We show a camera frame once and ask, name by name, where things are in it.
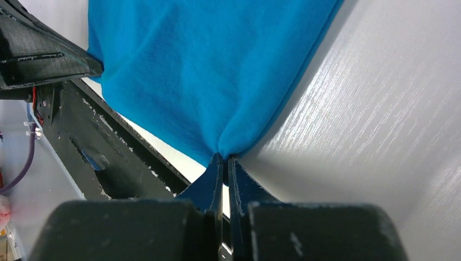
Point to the bright blue t shirt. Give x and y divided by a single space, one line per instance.
205 77

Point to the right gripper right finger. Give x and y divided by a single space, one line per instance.
264 228

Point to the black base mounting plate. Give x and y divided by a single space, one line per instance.
107 158

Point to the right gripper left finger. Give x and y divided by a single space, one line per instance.
187 227

